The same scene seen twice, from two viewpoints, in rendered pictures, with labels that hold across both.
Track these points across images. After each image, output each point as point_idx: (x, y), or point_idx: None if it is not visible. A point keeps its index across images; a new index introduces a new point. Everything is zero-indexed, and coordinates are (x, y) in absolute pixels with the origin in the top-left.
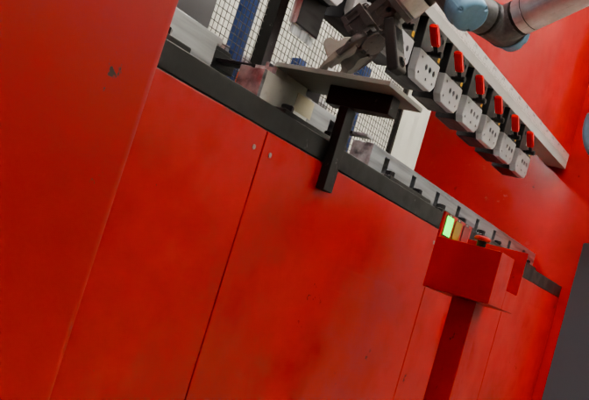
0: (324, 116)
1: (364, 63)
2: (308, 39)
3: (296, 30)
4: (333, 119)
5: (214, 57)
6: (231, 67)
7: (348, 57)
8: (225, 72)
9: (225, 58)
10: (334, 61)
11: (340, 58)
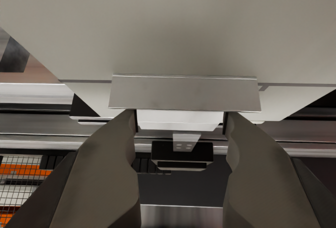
0: (50, 72)
1: (65, 193)
2: (156, 217)
3: (216, 221)
4: (9, 75)
5: (195, 150)
6: (157, 150)
7: (233, 172)
8: (166, 141)
9: (174, 156)
10: (264, 132)
11: (266, 151)
